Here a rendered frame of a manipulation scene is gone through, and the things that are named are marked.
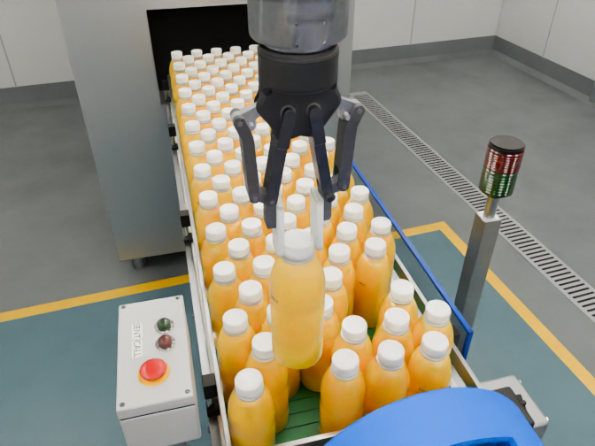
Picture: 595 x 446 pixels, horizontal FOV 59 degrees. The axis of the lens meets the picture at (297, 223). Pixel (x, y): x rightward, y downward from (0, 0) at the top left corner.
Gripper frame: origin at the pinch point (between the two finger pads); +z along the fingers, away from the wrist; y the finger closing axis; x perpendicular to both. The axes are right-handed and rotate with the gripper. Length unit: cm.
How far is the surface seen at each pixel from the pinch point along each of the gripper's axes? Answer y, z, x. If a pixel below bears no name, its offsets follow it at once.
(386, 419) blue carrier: 4.4, 12.0, -18.7
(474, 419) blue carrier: 12.5, 11.3, -21.3
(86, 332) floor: -60, 134, 127
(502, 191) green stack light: 45, 17, 23
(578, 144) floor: 260, 133, 225
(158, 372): -18.7, 23.4, 2.6
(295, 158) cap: 15, 25, 60
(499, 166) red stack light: 43, 12, 24
